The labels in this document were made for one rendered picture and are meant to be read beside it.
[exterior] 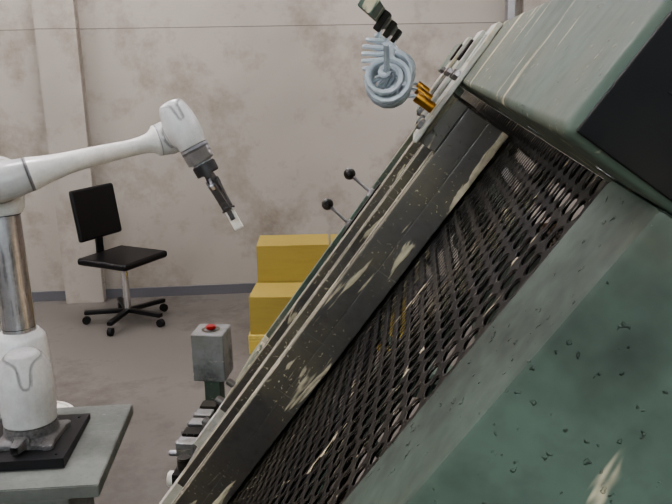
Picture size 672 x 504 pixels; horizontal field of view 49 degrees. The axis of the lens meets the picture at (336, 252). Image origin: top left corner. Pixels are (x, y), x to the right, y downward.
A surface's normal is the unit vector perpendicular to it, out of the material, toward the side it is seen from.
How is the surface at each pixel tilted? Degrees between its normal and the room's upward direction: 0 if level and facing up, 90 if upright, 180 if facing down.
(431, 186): 90
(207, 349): 90
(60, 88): 90
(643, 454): 90
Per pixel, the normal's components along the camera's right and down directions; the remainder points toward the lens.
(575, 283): -0.82, -0.57
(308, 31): 0.08, 0.25
